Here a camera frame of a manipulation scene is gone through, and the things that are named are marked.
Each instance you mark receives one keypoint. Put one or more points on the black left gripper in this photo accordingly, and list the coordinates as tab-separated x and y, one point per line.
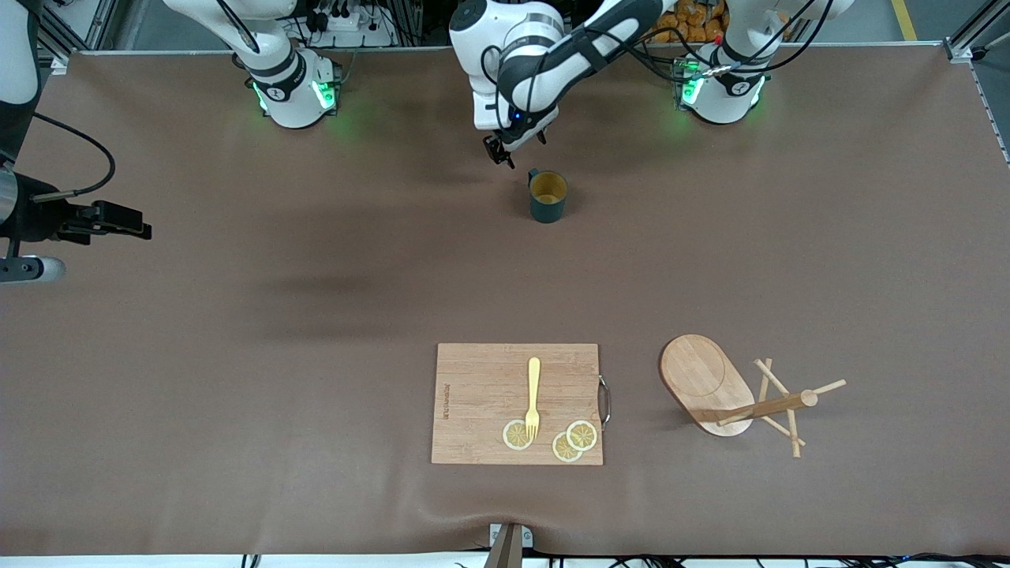
500	150

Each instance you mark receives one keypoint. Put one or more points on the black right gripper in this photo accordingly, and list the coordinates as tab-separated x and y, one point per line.
33	221

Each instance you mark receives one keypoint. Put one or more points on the dark green mug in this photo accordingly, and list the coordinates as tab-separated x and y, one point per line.
547	211

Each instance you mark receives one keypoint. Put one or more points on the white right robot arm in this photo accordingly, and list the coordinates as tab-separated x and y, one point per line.
288	87

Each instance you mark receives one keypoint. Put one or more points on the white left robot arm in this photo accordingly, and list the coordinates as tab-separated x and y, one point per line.
505	47

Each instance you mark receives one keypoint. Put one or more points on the wooden mug tree rack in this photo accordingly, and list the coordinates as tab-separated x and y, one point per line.
698	375

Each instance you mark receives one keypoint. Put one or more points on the white power strip with plugs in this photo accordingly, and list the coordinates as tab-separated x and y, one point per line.
343	22

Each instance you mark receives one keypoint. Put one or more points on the yellow plastic fork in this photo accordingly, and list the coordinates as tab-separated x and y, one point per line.
534	379

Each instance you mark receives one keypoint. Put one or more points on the orange packaged goods pile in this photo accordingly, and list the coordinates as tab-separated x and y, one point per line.
694	20

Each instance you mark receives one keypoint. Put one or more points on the wooden cutting board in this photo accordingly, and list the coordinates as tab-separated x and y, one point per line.
473	394

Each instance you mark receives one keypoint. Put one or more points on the brown table mat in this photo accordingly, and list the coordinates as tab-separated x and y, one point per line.
316	355

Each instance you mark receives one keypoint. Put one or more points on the lemon slice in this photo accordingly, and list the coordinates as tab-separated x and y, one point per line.
514	435
563	451
582	435

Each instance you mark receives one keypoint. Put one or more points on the aluminium frame post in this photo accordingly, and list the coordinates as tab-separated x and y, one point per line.
59	63
959	51

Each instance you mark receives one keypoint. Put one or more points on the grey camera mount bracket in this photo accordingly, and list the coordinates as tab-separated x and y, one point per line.
509	548

